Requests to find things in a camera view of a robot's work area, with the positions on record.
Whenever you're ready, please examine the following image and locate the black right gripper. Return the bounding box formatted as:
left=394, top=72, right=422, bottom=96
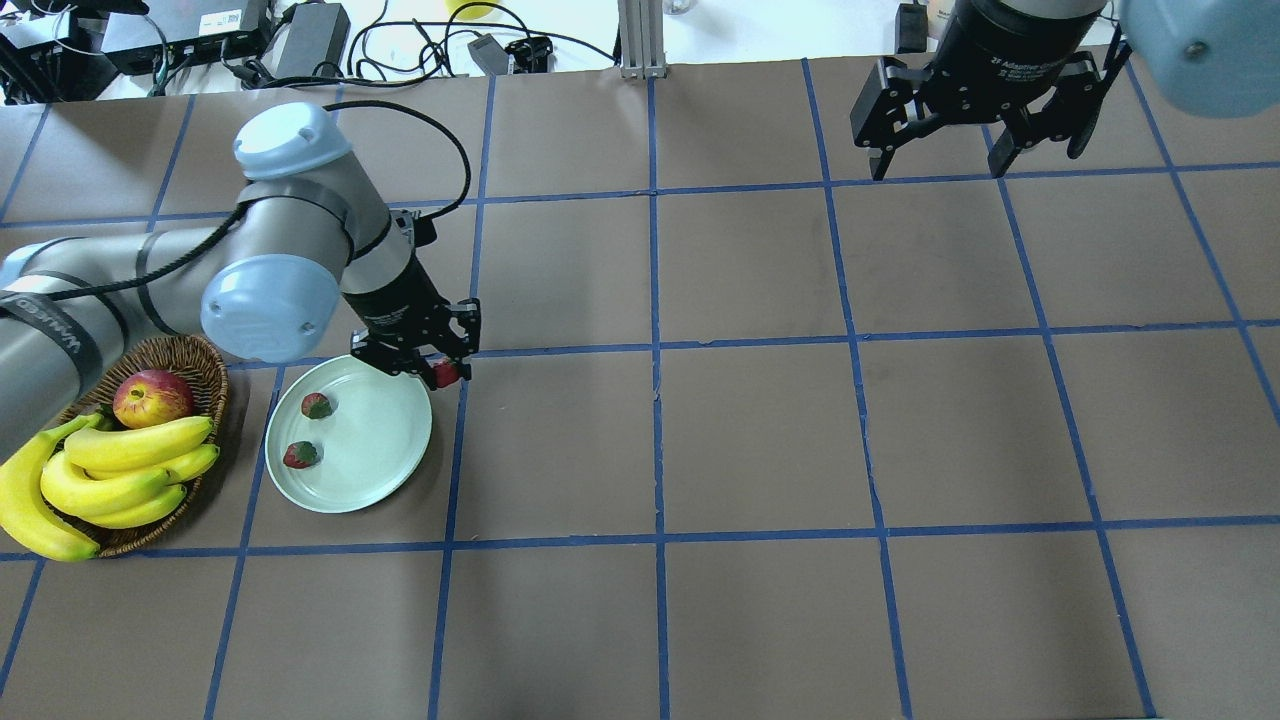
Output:
left=850, top=1, right=1126, bottom=181

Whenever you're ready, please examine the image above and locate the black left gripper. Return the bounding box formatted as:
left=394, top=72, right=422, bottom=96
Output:
left=346, top=210, right=483, bottom=380

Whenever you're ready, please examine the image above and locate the red strawberry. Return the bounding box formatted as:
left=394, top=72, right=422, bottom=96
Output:
left=424, top=357, right=462, bottom=389
left=300, top=392, right=334, bottom=420
left=282, top=441, right=321, bottom=470

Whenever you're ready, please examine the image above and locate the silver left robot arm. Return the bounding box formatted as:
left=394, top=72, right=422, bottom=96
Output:
left=3, top=56, right=940, bottom=482

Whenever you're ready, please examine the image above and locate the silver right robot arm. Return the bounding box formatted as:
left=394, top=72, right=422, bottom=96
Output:
left=920, top=1, right=1279, bottom=177

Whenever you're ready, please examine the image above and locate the light green plate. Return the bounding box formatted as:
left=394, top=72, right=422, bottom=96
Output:
left=264, top=356, right=433, bottom=514

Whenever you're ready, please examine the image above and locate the brown wicker basket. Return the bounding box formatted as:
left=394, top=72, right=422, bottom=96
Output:
left=55, top=334, right=230, bottom=559

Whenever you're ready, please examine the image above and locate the red apple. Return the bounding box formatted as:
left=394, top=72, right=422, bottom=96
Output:
left=111, top=369, right=196, bottom=429

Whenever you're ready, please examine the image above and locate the black power adapter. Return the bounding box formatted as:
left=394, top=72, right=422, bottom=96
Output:
left=274, top=3, right=349, bottom=79

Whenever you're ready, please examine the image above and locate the yellow banana bunch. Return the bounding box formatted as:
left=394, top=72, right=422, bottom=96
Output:
left=1, top=413, right=220, bottom=562

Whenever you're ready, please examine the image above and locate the aluminium frame post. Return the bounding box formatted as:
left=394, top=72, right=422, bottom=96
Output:
left=617, top=0, right=668, bottom=79

